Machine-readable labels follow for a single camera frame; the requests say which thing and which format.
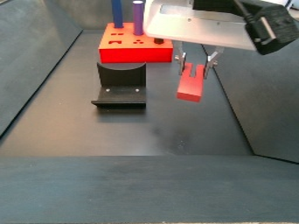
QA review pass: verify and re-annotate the purple cylinder peg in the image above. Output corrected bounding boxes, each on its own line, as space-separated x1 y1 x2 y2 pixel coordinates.
134 0 145 36

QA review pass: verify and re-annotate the red double-square forked block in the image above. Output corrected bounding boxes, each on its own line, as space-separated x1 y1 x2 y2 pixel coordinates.
177 63 205 102

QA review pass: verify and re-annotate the tall blue square peg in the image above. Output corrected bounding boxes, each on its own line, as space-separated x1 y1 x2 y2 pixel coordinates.
111 0 125 28

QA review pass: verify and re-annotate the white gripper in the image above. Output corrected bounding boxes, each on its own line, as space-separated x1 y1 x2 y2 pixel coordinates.
145 0 256 78

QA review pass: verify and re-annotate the red foam peg board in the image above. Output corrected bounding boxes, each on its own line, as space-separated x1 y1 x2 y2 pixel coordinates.
98 23 174 63

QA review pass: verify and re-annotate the black curved stand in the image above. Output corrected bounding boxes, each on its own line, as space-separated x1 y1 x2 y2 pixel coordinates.
91 63 147 108

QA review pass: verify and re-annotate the brown hexagonal peg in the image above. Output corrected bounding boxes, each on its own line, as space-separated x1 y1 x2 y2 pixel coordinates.
154 38 165 45

